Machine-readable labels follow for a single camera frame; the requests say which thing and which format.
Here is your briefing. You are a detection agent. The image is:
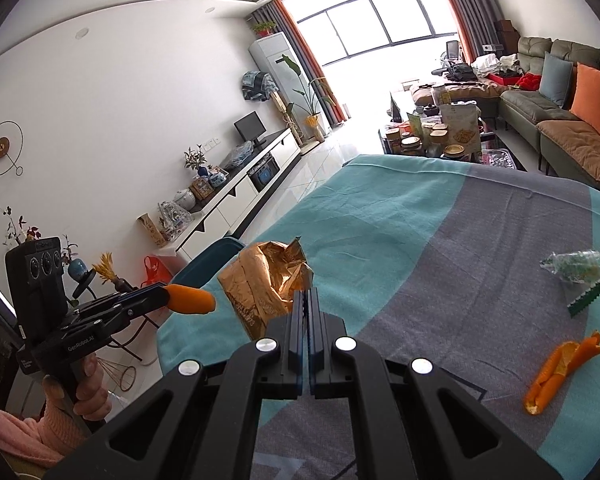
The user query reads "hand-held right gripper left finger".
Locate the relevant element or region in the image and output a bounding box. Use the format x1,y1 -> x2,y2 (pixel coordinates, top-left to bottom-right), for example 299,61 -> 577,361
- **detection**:
45,290 -> 309,480

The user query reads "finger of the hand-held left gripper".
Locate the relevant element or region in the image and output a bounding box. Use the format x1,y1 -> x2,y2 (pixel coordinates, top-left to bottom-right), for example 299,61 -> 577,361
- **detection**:
111,283 -> 174,332

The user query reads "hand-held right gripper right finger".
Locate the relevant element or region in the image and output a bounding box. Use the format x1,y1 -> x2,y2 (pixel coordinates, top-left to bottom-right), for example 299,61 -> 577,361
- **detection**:
308,290 -> 564,480

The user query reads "gold foil wrapper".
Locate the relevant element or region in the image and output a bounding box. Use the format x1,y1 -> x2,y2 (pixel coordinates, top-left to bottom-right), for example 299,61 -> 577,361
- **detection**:
217,237 -> 315,342

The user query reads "teal plastic bin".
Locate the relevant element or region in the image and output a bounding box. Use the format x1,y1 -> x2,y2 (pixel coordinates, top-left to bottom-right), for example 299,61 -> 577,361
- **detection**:
169,237 -> 246,287

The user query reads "person's left forearm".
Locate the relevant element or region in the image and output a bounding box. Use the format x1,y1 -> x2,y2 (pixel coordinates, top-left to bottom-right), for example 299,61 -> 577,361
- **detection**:
0,399 -> 94,464

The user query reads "person's left hand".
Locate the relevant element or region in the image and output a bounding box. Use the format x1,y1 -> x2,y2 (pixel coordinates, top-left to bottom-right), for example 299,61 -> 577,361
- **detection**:
42,353 -> 113,424

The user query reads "red plastic bag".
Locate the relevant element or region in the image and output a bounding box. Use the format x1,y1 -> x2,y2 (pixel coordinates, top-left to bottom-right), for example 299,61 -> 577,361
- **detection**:
142,254 -> 174,289

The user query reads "plant in blue round vase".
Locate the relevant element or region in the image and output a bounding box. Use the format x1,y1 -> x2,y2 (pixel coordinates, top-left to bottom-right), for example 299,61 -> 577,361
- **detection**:
59,234 -> 89,282

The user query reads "yellow dried wheat bunch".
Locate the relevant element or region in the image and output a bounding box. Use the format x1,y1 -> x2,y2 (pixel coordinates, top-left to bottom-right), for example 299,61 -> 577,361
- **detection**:
90,252 -> 119,287

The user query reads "patterned kraft box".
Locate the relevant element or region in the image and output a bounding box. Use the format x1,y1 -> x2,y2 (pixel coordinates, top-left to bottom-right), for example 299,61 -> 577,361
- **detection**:
137,212 -> 169,249

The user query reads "red-flowered branch plant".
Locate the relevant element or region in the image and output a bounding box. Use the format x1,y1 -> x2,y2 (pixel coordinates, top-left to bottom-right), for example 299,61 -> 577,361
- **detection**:
0,203 -> 44,246

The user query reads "clear glass ornament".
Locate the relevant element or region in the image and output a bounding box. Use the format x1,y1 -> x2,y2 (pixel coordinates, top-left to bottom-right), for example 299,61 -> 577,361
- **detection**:
157,200 -> 191,244

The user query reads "teal and grey blanket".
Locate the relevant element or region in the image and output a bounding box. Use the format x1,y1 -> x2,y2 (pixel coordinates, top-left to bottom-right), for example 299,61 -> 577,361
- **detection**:
155,153 -> 600,480

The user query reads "white and black TV cabinet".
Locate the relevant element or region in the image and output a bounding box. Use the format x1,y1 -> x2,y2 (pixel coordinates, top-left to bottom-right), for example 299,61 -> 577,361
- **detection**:
139,127 -> 304,262

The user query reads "leafy plant in blue vase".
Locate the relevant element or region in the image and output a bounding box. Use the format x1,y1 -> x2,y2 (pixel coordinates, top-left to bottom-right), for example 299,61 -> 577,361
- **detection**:
183,145 -> 209,177

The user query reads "plastic-wrapped bundle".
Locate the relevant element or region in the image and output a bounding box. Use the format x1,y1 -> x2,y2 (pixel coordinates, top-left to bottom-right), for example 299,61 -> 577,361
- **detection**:
221,140 -> 255,169

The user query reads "black monitor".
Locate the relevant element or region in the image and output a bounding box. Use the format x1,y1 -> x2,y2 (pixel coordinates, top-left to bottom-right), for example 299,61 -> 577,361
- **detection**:
233,112 -> 267,144

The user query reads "group of lidded jars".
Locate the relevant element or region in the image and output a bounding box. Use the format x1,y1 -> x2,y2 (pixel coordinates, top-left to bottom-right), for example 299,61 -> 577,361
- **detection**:
384,124 -> 467,162

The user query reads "large orange peel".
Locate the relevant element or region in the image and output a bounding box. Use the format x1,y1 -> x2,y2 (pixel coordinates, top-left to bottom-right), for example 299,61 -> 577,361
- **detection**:
523,330 -> 600,416

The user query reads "tall leafy plant in vase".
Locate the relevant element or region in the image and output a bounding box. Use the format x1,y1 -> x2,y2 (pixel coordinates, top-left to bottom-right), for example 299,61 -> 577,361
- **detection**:
279,54 -> 337,144

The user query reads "cloth-covered standing fan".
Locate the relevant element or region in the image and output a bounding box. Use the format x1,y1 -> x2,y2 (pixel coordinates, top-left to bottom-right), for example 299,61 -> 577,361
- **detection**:
241,69 -> 302,147

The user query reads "large printed snack bag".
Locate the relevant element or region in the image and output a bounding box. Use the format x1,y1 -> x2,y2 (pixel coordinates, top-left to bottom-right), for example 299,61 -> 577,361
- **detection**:
438,102 -> 483,162

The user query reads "glass coffee table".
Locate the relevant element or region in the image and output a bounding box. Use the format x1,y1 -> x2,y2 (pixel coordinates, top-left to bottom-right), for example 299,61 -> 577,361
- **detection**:
379,124 -> 522,172

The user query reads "white standing air conditioner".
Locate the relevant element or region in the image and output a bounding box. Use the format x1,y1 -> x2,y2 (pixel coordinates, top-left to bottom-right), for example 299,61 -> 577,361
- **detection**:
248,31 -> 307,127

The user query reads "clear crumpled plastic wrapper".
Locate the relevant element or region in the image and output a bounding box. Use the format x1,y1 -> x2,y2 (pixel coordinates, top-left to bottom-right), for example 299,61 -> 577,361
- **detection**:
539,248 -> 600,287

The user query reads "green-edged snack wrapper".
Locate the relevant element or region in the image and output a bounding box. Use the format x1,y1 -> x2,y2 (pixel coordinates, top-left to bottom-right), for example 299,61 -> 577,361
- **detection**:
565,269 -> 600,319

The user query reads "brown cluttered ottoman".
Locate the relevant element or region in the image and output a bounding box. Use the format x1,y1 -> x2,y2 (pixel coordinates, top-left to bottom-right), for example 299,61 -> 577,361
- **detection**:
409,79 -> 504,122

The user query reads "orange and grey curtain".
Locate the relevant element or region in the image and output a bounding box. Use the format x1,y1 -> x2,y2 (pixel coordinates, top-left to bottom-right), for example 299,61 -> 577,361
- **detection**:
426,0 -> 504,62
251,0 -> 349,127

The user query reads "small potted green plant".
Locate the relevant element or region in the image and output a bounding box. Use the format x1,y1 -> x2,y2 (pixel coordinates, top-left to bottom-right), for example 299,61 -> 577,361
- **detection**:
249,19 -> 278,39

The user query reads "black office chair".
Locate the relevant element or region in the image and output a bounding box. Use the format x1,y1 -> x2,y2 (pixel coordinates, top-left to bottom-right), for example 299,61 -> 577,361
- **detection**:
431,39 -> 464,79

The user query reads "green sectional sofa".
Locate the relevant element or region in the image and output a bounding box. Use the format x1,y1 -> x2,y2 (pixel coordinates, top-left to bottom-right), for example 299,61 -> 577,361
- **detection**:
499,35 -> 600,196

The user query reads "brown sofa mat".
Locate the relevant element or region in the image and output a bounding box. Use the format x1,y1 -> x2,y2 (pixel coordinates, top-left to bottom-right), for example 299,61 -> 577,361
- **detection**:
537,119 -> 600,184

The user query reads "large black-framed window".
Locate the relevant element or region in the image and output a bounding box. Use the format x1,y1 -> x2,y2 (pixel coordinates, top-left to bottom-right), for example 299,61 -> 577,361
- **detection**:
296,0 -> 462,67

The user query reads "blue-grey cushion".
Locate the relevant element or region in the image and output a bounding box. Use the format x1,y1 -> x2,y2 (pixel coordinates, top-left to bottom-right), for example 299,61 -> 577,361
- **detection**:
538,51 -> 574,107

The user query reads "orange cushion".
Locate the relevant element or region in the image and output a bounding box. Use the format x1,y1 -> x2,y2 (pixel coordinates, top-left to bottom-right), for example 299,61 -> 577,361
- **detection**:
569,62 -> 600,137

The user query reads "wooden photo frame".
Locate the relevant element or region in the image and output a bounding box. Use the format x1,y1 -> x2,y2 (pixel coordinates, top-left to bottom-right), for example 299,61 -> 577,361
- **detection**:
189,177 -> 214,201

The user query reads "round metal wall clock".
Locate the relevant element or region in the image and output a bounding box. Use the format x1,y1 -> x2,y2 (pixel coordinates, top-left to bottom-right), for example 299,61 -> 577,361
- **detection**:
0,118 -> 25,177

